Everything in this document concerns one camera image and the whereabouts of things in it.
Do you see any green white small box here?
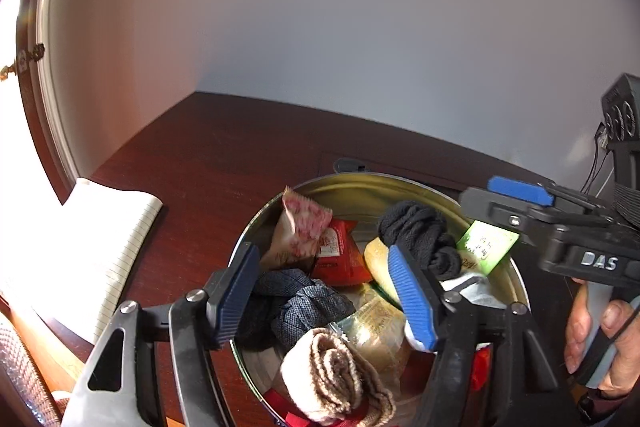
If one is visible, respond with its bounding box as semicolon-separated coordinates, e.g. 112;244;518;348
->
457;221;518;277

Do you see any clear gold snack packet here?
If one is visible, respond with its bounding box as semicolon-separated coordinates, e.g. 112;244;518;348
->
328;284;411;378

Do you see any black sock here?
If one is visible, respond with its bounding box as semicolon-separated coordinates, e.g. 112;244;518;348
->
378;200;462;281

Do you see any red wedding gift packet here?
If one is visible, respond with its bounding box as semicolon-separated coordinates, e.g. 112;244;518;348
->
311;218;373;287

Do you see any beige sock red ribbon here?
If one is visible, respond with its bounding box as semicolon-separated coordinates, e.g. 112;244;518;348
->
274;327;397;426

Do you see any grey white sock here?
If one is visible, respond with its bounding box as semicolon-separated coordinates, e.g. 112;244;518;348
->
404;271;506;352

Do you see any person right hand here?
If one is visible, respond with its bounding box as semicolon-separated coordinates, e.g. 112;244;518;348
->
563;278;640;399

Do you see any dark blue rolled sock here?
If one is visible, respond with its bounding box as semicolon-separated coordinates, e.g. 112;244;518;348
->
235;269;356;351

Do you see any yellow green sponge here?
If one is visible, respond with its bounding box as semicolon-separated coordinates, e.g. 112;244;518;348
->
363;237;400;308

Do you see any pink white snack packet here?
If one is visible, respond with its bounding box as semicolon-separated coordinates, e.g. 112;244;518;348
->
260;186;333;271

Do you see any round cookie tin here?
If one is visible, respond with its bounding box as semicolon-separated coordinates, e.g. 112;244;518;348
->
229;172;530;426

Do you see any lined paper notebook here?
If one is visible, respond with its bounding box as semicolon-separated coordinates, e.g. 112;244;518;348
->
1;178;163;343

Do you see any window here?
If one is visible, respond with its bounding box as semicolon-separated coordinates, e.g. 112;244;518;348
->
0;0;66;308

